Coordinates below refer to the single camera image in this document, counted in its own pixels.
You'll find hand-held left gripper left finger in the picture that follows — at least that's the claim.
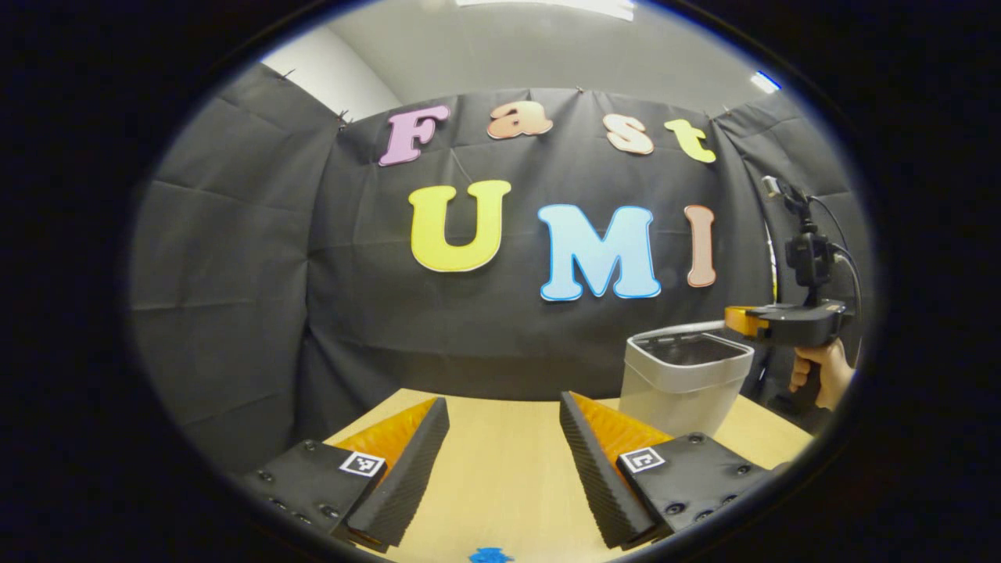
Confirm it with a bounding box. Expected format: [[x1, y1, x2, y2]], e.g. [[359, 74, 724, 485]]
[[235, 396, 451, 554]]

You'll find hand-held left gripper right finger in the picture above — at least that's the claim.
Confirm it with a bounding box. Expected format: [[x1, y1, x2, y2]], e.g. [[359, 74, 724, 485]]
[[559, 391, 777, 550]]

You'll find grey desktop garbage bin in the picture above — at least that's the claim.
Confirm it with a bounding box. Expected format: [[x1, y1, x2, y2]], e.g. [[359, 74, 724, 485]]
[[619, 321, 755, 439]]

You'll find wooden desktop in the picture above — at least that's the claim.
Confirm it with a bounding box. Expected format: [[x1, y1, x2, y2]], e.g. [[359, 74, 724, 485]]
[[325, 389, 814, 563]]

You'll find large ceiling light panel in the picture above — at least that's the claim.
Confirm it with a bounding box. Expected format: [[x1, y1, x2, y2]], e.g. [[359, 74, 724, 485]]
[[457, 0, 636, 20]]

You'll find black cable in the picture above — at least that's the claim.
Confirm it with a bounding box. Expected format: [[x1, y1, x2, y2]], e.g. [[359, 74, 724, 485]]
[[809, 195, 865, 360]]

